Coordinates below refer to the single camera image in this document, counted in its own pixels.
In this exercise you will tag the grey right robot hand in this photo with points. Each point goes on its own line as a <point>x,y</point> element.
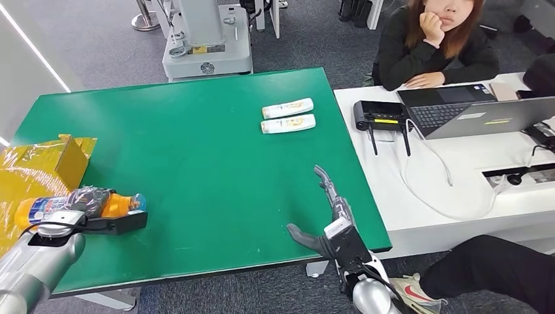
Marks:
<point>312,242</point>

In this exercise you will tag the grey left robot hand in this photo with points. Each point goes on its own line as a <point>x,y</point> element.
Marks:
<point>89,201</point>

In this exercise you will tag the orange plastic bottle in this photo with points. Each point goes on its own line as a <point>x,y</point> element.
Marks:
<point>39,210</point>

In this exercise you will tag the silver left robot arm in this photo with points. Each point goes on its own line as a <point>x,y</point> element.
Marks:
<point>39,264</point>

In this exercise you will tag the grey robot base machine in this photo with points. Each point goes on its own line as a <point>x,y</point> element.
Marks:
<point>206,47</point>

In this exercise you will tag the white shampoo bottle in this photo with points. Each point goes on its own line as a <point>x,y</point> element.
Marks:
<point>287,108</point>
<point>288,124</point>

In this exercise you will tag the yellow taped cardboard box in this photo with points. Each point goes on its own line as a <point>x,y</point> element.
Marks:
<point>34,169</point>

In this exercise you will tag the white and red sneaker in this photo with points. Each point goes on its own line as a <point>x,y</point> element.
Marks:
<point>412,294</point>

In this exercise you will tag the black router with antennas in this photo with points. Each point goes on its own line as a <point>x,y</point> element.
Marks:
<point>377,113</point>

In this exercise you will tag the person's leg in black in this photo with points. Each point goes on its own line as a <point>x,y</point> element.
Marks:
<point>498,268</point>

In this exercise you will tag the metal stanchion base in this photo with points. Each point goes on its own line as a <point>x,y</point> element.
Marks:
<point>145,20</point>

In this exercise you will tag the person in dark top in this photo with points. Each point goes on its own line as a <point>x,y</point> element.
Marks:
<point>416,60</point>

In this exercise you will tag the black plug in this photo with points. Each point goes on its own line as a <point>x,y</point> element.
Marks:
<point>514,179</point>

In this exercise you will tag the silver laptop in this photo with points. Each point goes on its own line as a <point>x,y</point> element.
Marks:
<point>494,117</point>

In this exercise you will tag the white furniture panel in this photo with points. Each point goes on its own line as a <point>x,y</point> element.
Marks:
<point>274,17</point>

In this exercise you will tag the pink phone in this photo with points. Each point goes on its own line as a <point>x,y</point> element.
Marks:
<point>504,92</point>

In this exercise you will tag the black phone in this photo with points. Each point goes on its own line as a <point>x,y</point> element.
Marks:
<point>540,133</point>

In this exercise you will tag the person's dark head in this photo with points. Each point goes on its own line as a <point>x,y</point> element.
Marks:
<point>540,74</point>

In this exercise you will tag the white table foot bracket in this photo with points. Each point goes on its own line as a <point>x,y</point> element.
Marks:
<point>315,268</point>
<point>108,300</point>

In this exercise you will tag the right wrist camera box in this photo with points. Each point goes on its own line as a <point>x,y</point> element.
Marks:
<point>351,247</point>

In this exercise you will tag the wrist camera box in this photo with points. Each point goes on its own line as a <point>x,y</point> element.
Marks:
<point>125,222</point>
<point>351,247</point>

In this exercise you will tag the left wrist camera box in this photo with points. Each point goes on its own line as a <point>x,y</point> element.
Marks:
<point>125,222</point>

